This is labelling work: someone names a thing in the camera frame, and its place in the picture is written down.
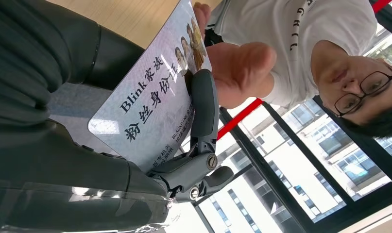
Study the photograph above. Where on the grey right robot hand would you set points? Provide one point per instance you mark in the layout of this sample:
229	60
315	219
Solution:
70	180

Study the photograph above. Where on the person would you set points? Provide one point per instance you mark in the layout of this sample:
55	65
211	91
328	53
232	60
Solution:
311	22

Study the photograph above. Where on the person's black glasses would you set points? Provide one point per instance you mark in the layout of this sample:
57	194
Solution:
366	93

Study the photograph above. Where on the black window frame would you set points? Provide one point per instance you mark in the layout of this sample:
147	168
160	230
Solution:
360	205

